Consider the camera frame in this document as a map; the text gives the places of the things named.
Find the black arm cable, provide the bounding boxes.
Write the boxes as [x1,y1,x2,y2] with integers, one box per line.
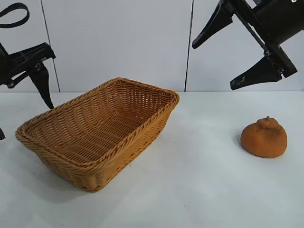
[0,2,30,28]

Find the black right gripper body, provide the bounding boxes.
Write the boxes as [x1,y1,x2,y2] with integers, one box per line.
[228,0,304,78]

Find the wrinkled orange fruit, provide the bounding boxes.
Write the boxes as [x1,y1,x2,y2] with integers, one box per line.
[240,115,288,158]

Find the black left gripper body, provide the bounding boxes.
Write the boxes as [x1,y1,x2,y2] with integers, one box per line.
[0,42,57,89]

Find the woven wicker basket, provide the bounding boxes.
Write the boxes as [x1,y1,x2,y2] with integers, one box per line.
[15,77,181,193]

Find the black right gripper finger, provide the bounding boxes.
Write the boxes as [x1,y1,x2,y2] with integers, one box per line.
[191,0,234,50]
[229,56,284,91]

